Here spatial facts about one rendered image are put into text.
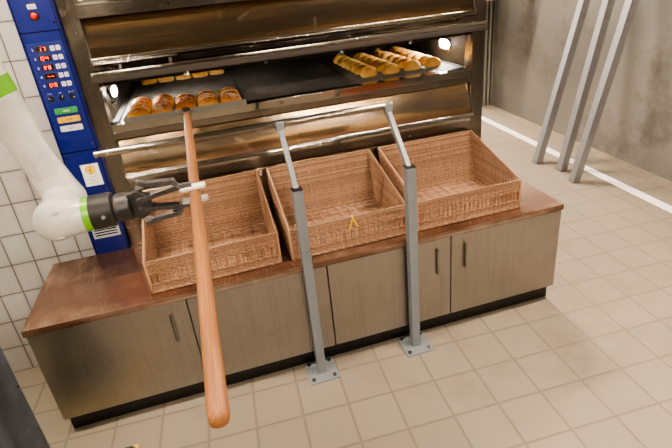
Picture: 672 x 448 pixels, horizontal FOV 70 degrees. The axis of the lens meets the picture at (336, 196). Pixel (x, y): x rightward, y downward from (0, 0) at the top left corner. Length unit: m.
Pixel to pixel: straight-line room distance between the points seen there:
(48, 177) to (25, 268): 1.31
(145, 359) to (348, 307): 0.90
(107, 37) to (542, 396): 2.38
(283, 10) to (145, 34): 0.61
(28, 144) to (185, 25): 1.07
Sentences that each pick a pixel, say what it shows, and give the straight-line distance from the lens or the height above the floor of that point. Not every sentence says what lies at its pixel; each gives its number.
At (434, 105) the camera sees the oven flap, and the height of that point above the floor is 1.02.
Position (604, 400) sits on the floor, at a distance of 2.44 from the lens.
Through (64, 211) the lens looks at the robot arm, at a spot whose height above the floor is 1.23.
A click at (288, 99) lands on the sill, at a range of 2.40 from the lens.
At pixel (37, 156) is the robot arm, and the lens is 1.47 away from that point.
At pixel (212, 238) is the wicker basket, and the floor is 0.59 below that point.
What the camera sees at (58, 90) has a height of 1.37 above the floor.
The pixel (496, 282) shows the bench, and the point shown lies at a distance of 2.61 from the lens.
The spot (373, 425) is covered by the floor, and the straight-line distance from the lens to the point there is 2.22.
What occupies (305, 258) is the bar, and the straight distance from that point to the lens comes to 2.03.
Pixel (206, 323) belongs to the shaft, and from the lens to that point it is 0.84.
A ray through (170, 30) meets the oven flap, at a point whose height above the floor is 1.54.
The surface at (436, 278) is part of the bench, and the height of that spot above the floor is 0.33.
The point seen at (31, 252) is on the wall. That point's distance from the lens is 2.71.
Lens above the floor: 1.71
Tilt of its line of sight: 25 degrees down
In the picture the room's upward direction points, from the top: 6 degrees counter-clockwise
